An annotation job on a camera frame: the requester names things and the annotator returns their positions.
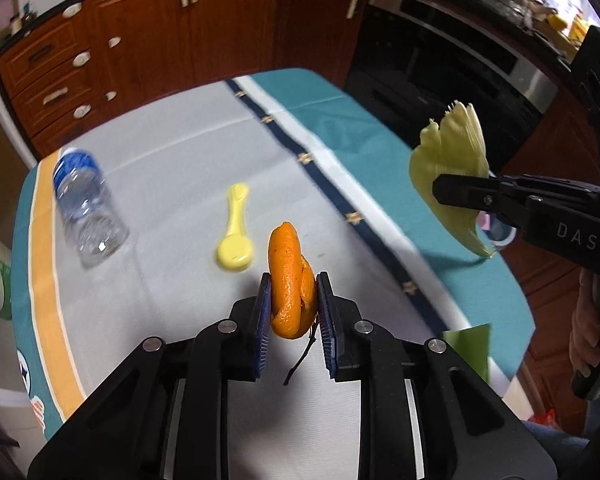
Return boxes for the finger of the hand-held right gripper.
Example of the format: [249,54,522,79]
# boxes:
[432,173,531,226]

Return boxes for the black twig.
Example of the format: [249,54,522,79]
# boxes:
[283,327,315,387]

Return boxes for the orange peel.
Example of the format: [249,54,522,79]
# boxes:
[267,221,317,339]

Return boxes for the clear plastic water bottle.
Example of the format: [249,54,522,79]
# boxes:
[52,147,130,267]

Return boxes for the wooden door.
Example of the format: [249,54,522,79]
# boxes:
[495,85,600,421]

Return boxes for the green paper piece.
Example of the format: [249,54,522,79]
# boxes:
[442,322,492,384]

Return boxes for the red plastic bag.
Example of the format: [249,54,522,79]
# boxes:
[527,407,559,429]

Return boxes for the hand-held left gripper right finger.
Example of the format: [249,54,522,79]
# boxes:
[316,272,559,480]

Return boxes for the person's right hand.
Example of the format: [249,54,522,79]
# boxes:
[570,270,600,377]

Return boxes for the person's blue trousers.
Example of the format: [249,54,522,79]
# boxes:
[522,420,594,480]

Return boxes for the wooden kitchen cabinet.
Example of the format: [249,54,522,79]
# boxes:
[0,0,369,159]

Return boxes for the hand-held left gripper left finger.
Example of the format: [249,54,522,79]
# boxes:
[27,272,273,480]

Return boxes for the built-in oven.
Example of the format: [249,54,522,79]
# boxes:
[344,0,561,154]

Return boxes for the yellow container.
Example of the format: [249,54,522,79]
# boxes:
[547,10,589,49]

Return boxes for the yellow corn husk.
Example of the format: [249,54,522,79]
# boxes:
[409,101,496,260]

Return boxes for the yellow plastic spoon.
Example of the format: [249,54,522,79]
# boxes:
[216,183,255,268]

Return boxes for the teal and white tablecloth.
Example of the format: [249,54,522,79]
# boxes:
[11,67,538,436]

